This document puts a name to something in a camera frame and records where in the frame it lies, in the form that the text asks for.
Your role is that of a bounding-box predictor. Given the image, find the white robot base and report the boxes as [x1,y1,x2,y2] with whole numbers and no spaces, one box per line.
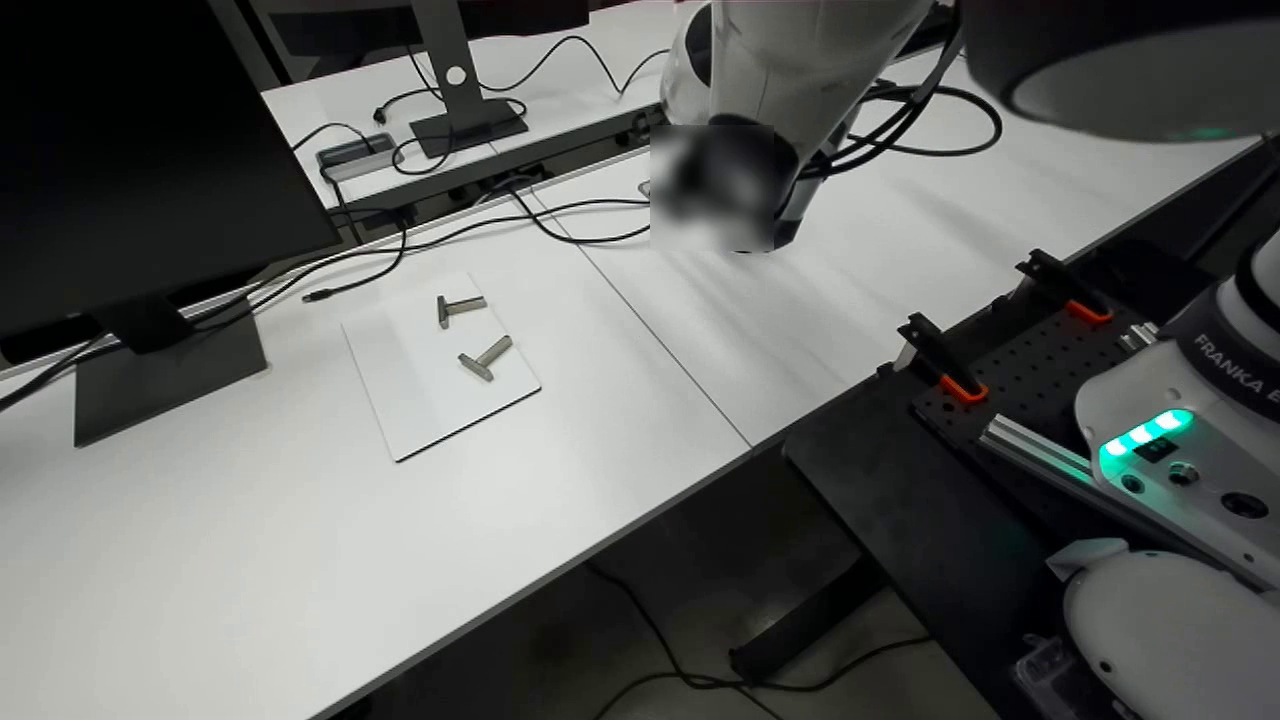
[1071,232,1280,591]

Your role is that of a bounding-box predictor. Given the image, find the grey T-shaped metal piece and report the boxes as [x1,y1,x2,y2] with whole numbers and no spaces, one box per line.
[434,287,491,333]
[457,333,521,384]

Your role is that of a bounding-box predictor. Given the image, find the metal desk outlet box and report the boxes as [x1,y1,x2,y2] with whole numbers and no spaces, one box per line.
[635,163,687,208]

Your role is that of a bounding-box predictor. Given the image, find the black orange clamp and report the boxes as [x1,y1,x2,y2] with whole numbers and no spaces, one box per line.
[892,307,997,412]
[1018,246,1122,335]

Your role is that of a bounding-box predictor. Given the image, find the black table foot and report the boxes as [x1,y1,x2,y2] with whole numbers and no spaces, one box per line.
[726,555,889,689]

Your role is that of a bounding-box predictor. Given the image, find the silver monitor stand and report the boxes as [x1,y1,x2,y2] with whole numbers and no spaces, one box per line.
[400,0,534,160]

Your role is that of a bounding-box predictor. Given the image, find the black power adapter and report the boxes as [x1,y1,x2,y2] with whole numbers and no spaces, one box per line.
[311,130,400,183]

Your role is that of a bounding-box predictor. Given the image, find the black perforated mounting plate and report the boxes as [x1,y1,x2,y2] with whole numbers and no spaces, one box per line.
[911,264,1211,537]

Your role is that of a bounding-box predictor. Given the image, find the black computer monitor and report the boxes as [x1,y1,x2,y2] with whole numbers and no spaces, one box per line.
[0,0,343,452]

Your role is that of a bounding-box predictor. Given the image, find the white rounded cover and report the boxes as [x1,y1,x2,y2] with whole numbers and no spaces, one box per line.
[1059,537,1280,720]

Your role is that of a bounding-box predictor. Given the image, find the black desk cable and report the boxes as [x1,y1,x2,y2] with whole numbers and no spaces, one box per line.
[0,195,672,394]
[504,183,684,251]

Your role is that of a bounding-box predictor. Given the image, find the black floor cable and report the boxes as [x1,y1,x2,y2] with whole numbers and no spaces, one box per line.
[584,567,940,701]

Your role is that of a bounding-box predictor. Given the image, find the aluminium rail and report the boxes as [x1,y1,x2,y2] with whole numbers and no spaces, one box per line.
[980,409,1280,591]

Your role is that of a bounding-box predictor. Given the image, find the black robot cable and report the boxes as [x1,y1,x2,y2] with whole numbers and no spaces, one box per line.
[798,12,1010,183]

